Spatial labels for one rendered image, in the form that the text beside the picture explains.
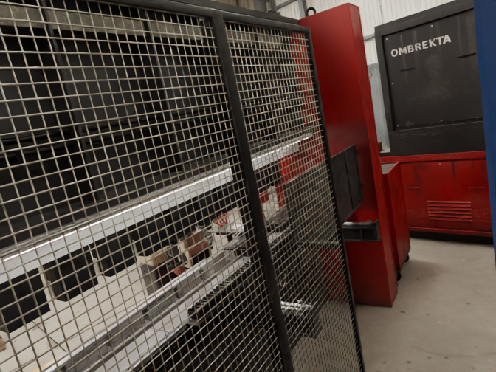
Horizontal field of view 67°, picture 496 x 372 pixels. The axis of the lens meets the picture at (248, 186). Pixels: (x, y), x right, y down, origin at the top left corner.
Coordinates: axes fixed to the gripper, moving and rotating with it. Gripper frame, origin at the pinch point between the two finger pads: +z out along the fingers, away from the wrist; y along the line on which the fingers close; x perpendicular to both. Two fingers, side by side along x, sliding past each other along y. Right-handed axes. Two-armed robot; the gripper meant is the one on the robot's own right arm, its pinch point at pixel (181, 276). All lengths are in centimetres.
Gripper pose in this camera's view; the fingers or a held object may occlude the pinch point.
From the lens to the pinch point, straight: 246.7
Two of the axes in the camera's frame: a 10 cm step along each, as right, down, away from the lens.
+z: 4.0, 9.1, 0.6
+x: 4.6, -2.5, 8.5
